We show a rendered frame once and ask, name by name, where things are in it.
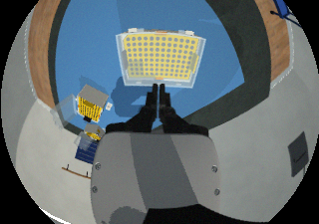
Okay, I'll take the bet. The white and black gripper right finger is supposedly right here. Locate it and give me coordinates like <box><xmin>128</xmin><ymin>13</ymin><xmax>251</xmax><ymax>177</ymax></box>
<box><xmin>159</xmin><ymin>84</ymin><xmax>209</xmax><ymax>136</ymax></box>

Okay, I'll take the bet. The blue bench mat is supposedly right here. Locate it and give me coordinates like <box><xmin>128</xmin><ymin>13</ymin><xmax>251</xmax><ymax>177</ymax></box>
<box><xmin>55</xmin><ymin>0</ymin><xmax>245</xmax><ymax>129</ymax></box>

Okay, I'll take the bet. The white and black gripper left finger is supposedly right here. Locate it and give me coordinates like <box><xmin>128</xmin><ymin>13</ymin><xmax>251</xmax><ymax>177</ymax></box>
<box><xmin>105</xmin><ymin>83</ymin><xmax>159</xmax><ymax>134</ymax></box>

